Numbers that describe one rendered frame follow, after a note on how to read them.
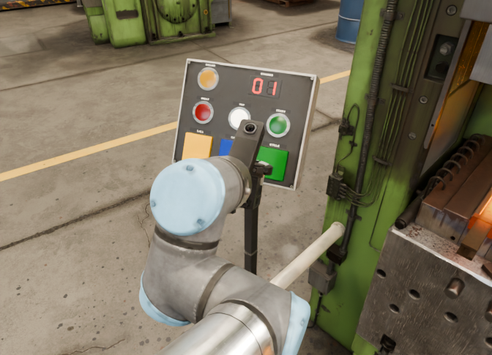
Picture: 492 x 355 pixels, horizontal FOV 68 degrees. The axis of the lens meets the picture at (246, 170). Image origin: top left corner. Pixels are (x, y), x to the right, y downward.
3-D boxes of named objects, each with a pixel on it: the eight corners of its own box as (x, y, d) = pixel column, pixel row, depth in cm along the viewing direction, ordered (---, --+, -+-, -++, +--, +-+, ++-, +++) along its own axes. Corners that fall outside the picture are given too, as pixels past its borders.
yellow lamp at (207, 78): (209, 91, 91) (209, 75, 89) (198, 86, 94) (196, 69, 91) (219, 87, 93) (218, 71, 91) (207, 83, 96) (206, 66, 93)
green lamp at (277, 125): (280, 138, 87) (281, 122, 85) (266, 132, 90) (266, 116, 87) (288, 134, 89) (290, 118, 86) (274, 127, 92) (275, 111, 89)
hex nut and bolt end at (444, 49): (442, 77, 81) (452, 45, 77) (429, 73, 83) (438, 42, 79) (446, 74, 83) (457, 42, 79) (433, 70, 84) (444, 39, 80)
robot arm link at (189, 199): (136, 226, 46) (154, 150, 44) (181, 208, 58) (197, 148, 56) (202, 252, 43) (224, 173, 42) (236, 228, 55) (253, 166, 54)
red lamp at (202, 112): (204, 124, 93) (203, 109, 90) (192, 118, 95) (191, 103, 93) (214, 121, 94) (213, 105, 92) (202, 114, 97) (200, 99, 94)
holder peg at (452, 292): (455, 302, 75) (459, 294, 74) (441, 294, 77) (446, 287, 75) (462, 290, 78) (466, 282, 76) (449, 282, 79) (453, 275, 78)
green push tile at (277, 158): (282, 182, 88) (288, 151, 87) (253, 175, 90) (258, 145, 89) (284, 181, 90) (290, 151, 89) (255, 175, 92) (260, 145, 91)
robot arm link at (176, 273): (185, 348, 45) (210, 257, 43) (119, 304, 50) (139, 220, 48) (224, 318, 53) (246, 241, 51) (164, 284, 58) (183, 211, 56)
